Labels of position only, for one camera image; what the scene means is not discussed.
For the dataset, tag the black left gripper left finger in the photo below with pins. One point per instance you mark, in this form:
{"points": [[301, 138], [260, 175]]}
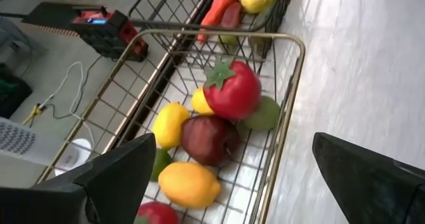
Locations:
{"points": [[83, 197]]}

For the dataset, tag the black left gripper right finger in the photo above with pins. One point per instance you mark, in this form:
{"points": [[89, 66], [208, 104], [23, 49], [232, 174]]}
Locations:
{"points": [[375, 190]]}

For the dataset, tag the orange-yellow lemon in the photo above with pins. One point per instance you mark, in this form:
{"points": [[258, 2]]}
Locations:
{"points": [[189, 184]]}

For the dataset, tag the yellow lemon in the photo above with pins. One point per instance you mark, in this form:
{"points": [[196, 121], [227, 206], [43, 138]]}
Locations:
{"points": [[200, 102], [170, 124]]}

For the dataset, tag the dark red apple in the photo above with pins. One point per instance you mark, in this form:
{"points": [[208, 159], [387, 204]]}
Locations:
{"points": [[207, 139]]}

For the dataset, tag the red tomato with green top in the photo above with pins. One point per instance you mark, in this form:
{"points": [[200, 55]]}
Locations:
{"points": [[235, 94]]}

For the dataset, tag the green cucumber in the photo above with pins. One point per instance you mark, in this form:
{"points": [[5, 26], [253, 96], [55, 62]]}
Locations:
{"points": [[260, 44]]}

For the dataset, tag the red pepper with green stem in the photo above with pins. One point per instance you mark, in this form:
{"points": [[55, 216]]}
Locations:
{"points": [[231, 14]]}

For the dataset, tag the orange carrot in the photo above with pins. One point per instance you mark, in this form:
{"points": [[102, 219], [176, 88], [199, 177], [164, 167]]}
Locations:
{"points": [[219, 6]]}

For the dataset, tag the white tower fan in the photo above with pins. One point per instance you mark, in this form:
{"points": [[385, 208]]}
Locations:
{"points": [[16, 141]]}

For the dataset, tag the yellow power plug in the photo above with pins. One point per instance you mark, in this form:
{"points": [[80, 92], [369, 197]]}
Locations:
{"points": [[34, 111]]}

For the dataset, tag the black and green bag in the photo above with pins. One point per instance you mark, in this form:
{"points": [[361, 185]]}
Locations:
{"points": [[13, 94]]}

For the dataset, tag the red and black power station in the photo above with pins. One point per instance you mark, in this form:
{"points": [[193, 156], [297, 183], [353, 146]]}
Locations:
{"points": [[113, 38]]}

